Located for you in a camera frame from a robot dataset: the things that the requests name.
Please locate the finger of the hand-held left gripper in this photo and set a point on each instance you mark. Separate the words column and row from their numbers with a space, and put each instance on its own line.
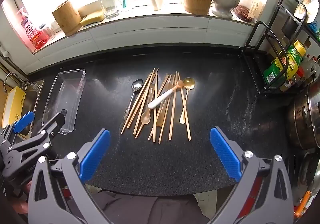
column 50, row 127
column 23, row 119

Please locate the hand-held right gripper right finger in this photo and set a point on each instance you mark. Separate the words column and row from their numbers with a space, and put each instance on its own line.
column 225, row 154

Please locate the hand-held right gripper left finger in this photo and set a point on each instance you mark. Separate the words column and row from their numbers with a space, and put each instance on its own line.
column 95, row 154

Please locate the clear plastic container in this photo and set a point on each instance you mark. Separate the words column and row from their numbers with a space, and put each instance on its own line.
column 65, row 94

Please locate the light wooden spoon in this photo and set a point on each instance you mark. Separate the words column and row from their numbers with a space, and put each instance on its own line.
column 145, row 119

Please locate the pile of wooden chopsticks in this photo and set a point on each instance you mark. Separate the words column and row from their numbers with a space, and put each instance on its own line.
column 172, row 119

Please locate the translucent amber spoon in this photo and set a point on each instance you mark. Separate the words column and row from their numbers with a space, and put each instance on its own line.
column 162, row 116

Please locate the silver metal spoon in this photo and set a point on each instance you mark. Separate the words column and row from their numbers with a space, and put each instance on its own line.
column 137, row 85

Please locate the gold metal spoon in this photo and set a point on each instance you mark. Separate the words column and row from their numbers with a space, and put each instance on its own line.
column 188, row 81

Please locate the person's left hand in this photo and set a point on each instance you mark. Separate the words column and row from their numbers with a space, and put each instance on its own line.
column 21, row 207

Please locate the yellow cardboard box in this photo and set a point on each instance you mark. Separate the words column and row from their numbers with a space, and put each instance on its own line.
column 12, row 104

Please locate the steel sink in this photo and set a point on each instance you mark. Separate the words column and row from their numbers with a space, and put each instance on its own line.
column 31, row 96

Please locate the chrome faucet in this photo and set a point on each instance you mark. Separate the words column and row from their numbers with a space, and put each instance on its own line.
column 10, row 75

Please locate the white pipe fitting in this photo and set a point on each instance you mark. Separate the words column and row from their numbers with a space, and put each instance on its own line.
column 3, row 52

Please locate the steel cooking pot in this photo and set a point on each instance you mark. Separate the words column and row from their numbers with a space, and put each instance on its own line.
column 305, row 119

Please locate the clear glass jar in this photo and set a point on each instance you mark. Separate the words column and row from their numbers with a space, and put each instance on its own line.
column 48, row 31

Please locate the green seasoning box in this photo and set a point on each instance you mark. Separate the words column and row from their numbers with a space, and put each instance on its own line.
column 272, row 71

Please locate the small bamboo cup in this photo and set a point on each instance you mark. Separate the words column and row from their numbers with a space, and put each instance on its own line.
column 66, row 17

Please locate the yellow sponge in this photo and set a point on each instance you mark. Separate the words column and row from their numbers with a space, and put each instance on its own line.
column 92, row 19

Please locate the green yellow-capped bottle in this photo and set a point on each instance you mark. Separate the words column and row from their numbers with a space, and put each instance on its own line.
column 295, row 56

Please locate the black metal rack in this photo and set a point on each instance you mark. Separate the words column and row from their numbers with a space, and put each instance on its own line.
column 268, row 31

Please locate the short drinking glass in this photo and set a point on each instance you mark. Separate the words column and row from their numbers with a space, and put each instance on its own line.
column 110, row 10

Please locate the jar of dried chili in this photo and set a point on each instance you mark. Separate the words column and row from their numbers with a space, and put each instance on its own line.
column 246, row 10

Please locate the grey stone mortar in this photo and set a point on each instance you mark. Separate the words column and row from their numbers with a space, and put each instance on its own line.
column 225, row 1

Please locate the white snack bag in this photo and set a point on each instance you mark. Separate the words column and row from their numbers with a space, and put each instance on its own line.
column 306, row 6

